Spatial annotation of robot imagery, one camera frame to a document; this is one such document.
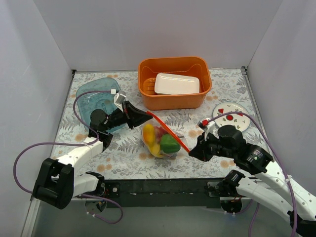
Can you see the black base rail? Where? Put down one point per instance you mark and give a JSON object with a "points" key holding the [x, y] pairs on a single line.
{"points": [[163, 192]]}

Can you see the green fake bell pepper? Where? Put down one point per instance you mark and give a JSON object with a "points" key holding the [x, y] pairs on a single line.
{"points": [[169, 145]]}

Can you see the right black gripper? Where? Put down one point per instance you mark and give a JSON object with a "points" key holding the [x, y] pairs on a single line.
{"points": [[206, 147]]}

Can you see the white rectangular tray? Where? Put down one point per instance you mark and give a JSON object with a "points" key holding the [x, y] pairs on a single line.
{"points": [[171, 84]]}

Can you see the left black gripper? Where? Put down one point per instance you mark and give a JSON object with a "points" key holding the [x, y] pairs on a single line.
{"points": [[127, 115]]}

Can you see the clear zip top bag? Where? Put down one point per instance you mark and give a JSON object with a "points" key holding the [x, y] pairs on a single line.
{"points": [[156, 121]]}

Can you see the red fake strawberries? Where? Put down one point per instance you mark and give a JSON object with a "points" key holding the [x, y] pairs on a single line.
{"points": [[159, 132]]}

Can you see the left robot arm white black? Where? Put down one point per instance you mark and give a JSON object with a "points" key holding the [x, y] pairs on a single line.
{"points": [[58, 182]]}

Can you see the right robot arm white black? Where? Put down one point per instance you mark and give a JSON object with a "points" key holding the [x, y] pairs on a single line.
{"points": [[284, 195]]}

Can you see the orange plastic bin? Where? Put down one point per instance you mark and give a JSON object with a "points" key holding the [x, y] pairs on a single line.
{"points": [[186, 66]]}

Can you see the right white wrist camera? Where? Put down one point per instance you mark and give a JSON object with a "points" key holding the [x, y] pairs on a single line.
{"points": [[206, 125]]}

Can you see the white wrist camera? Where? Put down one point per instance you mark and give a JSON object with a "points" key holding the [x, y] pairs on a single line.
{"points": [[119, 98], [206, 125]]}

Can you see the yellow fake bell pepper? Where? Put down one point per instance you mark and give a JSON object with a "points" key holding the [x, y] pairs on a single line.
{"points": [[149, 138]]}

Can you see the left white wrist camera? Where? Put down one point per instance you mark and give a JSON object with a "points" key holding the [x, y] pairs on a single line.
{"points": [[119, 98]]}

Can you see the watermelon pattern round plate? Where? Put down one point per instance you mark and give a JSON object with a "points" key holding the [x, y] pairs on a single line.
{"points": [[240, 121]]}

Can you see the teal transparent plastic tray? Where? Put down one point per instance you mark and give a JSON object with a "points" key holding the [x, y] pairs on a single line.
{"points": [[89, 102]]}

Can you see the floral table mat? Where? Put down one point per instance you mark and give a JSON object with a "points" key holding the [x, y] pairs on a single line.
{"points": [[127, 157]]}

